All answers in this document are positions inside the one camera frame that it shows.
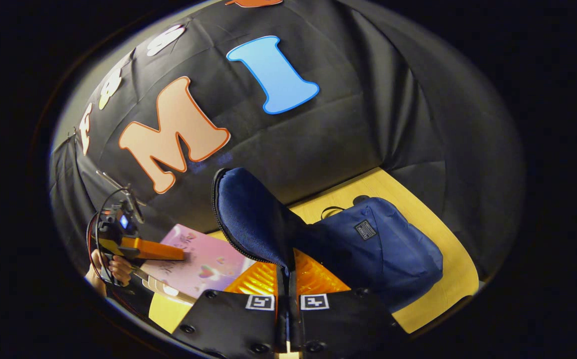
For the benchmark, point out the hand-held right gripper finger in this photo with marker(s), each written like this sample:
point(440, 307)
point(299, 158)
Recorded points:
point(294, 319)
point(282, 309)

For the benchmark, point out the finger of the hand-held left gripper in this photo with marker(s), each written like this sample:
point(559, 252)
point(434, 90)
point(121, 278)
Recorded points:
point(153, 249)

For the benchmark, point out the pink book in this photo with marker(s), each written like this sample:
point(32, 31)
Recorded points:
point(208, 259)

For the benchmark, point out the blue schoolbag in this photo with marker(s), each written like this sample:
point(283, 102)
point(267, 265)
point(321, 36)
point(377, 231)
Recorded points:
point(383, 249)

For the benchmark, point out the black table grommet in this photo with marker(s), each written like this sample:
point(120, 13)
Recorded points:
point(360, 200)

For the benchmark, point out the black backdrop cloth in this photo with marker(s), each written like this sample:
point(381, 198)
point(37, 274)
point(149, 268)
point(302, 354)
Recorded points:
point(343, 129)

